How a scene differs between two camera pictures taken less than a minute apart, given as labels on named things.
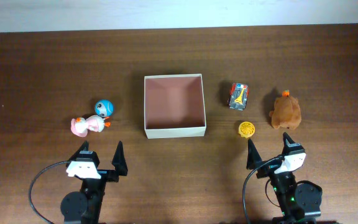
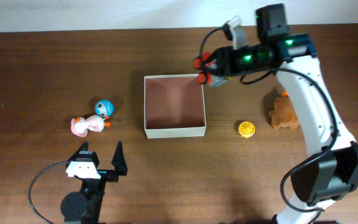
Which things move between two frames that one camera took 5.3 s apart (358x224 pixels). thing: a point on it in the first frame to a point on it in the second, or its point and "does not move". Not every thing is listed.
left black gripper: x=103 y=174 does not move
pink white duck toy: x=81 y=126 does not move
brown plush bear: x=286 y=111 does not move
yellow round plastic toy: x=247 y=129 does not move
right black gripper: x=270 y=171 to x=219 y=62
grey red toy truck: x=238 y=96 to x=206 y=75
